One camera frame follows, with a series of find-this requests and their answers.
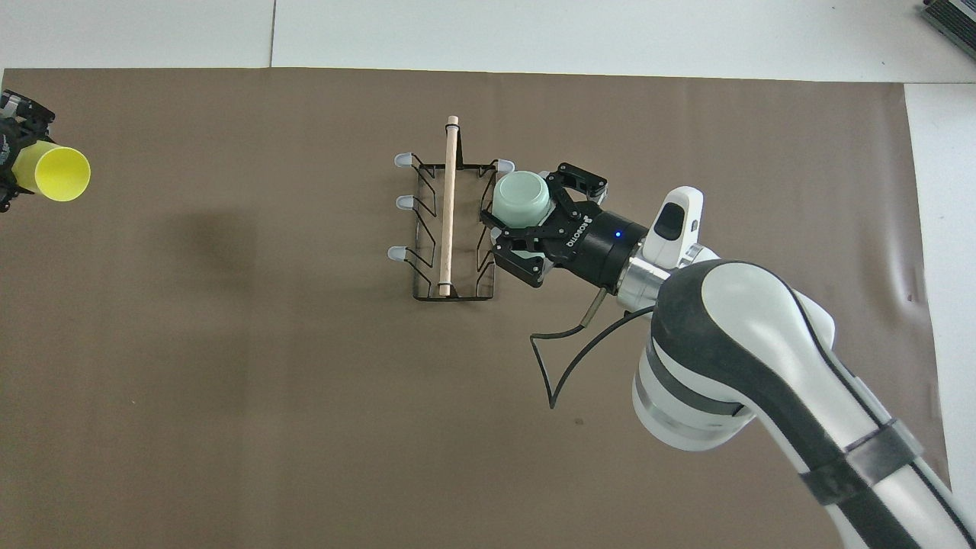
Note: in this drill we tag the pale green plastic cup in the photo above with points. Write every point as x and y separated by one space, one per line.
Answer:
522 197

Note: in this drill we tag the brown paper mat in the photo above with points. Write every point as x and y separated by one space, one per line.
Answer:
305 396

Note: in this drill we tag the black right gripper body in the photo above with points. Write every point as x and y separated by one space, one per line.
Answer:
598 248

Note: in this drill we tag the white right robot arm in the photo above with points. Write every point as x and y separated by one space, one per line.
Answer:
747 343

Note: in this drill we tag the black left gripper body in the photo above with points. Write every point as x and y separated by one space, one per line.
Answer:
6 156

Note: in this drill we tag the grey ribbed device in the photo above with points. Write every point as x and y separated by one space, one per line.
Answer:
953 17

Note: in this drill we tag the yellow plastic cup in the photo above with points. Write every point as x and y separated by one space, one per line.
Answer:
61 174

